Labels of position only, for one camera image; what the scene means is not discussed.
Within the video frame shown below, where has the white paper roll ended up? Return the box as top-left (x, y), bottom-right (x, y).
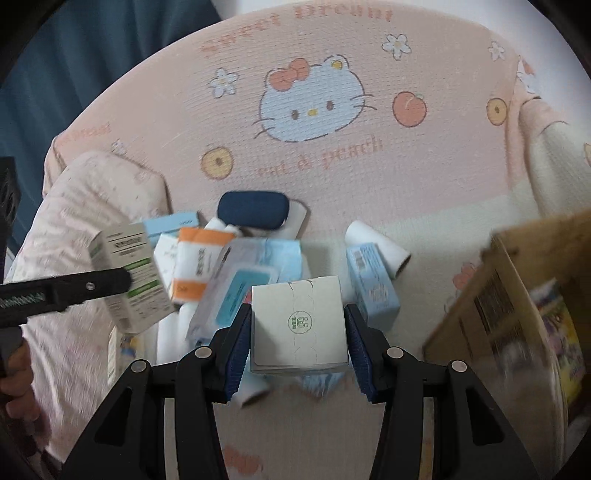
top-left (154, 318), bottom-right (185, 365)
top-left (238, 371), bottom-right (271, 407)
top-left (203, 217), bottom-right (241, 238)
top-left (344, 220), bottom-right (411, 279)
top-left (178, 300), bottom-right (199, 333)

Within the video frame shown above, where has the colourful crayon box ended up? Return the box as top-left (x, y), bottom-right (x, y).
top-left (531, 281), bottom-right (585, 407)

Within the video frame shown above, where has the tall white box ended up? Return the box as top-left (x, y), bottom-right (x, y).
top-left (152, 233), bottom-right (181, 278)

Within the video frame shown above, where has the dark blue glasses case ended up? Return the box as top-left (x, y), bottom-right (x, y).
top-left (217, 191), bottom-right (291, 232)

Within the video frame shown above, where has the blue curtain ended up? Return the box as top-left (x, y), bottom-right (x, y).
top-left (0, 0), bottom-right (222, 259)

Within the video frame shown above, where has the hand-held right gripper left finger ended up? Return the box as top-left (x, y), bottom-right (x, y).
top-left (60, 302), bottom-right (254, 480)

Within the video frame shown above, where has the pink patterned pillow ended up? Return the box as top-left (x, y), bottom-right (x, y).
top-left (4, 150), bottom-right (171, 462)

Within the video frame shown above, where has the brown cardboard box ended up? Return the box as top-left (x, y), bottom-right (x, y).
top-left (422, 212), bottom-right (591, 462)

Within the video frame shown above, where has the white rounded case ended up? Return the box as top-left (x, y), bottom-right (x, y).
top-left (277, 200), bottom-right (309, 241)

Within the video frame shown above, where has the white box green round logo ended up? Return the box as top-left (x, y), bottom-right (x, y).
top-left (249, 275), bottom-right (350, 376)

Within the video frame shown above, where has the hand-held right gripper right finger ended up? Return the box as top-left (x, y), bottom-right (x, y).
top-left (344, 302), bottom-right (541, 480)

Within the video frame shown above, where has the white and orange box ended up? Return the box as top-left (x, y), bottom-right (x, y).
top-left (168, 227), bottom-right (236, 303)

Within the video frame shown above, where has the person's left hand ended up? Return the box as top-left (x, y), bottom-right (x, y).
top-left (0, 344), bottom-right (35, 418)

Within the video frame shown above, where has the long light blue box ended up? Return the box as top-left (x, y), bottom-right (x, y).
top-left (141, 211), bottom-right (201, 236)

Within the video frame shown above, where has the blue wet wipes pack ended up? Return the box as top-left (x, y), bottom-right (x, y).
top-left (185, 237), bottom-right (303, 344)

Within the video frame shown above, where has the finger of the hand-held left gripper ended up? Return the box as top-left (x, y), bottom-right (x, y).
top-left (45, 267), bottom-right (132, 315)

